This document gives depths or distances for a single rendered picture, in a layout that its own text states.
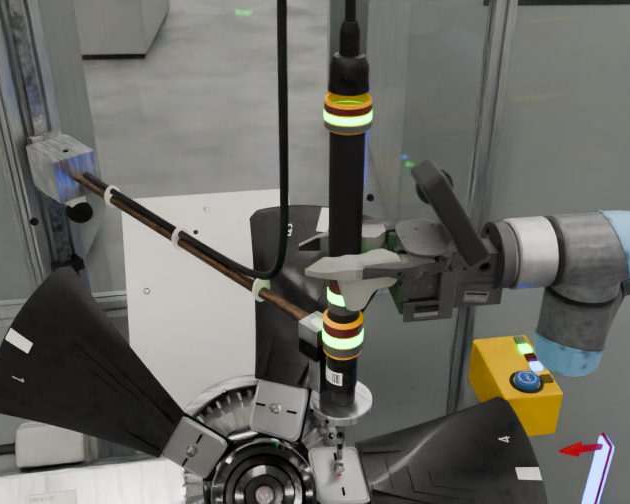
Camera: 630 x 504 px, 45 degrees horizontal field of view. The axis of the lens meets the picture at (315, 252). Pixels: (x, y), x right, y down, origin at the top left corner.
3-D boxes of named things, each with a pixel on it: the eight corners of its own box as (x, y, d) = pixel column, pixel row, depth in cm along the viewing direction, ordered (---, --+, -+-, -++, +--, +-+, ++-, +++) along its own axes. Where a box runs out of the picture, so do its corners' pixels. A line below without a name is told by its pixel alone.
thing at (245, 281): (74, 182, 117) (72, 174, 117) (82, 179, 118) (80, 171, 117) (314, 335, 84) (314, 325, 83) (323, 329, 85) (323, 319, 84)
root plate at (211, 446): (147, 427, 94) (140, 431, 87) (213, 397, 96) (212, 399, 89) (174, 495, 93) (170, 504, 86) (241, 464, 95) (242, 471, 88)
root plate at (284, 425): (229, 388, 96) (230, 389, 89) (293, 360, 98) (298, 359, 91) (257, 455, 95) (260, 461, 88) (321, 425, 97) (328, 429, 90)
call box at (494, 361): (466, 383, 139) (472, 337, 134) (518, 378, 141) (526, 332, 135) (497, 447, 126) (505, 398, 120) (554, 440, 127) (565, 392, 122)
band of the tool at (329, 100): (314, 128, 69) (314, 97, 68) (347, 116, 72) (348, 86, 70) (348, 141, 67) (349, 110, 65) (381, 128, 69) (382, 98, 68)
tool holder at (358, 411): (285, 396, 88) (284, 328, 83) (328, 369, 92) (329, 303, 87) (341, 437, 82) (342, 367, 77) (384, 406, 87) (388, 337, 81)
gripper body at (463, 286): (397, 325, 77) (510, 314, 79) (402, 253, 73) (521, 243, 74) (380, 284, 84) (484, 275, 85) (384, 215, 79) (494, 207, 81)
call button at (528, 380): (509, 378, 126) (511, 369, 125) (532, 375, 126) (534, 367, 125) (519, 394, 122) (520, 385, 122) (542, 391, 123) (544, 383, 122)
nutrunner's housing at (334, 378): (316, 421, 88) (318, 21, 64) (340, 405, 90) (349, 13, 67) (340, 438, 86) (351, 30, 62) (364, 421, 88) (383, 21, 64)
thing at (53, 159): (30, 187, 124) (20, 138, 120) (69, 174, 128) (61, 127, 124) (61, 208, 118) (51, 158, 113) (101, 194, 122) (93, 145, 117)
